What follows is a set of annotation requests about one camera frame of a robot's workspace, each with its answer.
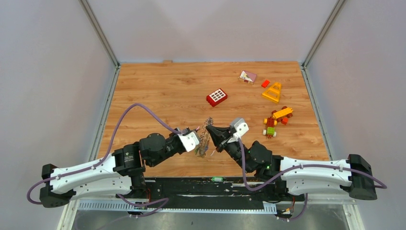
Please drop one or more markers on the red green toy vehicle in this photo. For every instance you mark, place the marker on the red green toy vehicle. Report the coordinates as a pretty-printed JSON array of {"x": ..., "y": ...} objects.
[{"x": 269, "y": 130}]

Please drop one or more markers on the small red toy brick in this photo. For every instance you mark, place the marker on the small red toy brick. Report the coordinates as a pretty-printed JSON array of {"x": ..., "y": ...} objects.
[{"x": 265, "y": 83}]

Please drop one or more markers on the yellow orange toy car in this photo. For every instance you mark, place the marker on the yellow orange toy car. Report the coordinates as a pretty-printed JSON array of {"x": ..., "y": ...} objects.
[{"x": 285, "y": 112}]

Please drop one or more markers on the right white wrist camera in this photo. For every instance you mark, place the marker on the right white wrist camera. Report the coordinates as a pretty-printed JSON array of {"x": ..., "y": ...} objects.
[{"x": 238, "y": 128}]

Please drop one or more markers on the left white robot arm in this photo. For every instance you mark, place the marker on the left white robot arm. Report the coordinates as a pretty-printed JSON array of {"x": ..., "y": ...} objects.
[{"x": 120, "y": 173}]

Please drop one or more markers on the large grey toothed keyring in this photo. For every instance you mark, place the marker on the large grey toothed keyring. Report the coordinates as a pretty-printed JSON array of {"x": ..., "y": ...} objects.
[{"x": 205, "y": 138}]

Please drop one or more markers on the red window toy brick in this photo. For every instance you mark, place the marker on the red window toy brick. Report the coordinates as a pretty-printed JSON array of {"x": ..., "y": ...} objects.
[{"x": 216, "y": 97}]

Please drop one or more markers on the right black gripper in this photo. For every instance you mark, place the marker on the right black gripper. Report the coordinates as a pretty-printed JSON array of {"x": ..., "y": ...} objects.
[{"x": 220, "y": 135}]

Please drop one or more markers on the yellow triangular toy frame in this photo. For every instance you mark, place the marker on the yellow triangular toy frame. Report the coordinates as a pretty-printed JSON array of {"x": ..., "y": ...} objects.
[{"x": 273, "y": 93}]

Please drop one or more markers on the pink roof toy house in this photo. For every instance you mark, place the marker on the pink roof toy house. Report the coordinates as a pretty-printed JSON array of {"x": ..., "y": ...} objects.
[{"x": 247, "y": 77}]

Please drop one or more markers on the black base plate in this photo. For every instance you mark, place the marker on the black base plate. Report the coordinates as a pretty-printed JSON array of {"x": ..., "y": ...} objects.
[{"x": 202, "y": 193}]

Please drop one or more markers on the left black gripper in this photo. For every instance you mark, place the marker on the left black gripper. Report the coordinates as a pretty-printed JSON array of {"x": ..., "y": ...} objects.
[{"x": 175, "y": 134}]

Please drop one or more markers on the small green bubble level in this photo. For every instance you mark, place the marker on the small green bubble level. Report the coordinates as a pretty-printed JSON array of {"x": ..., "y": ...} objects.
[{"x": 217, "y": 179}]

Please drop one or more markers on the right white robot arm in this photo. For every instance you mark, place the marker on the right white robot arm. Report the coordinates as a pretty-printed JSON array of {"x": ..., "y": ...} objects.
[{"x": 292, "y": 176}]

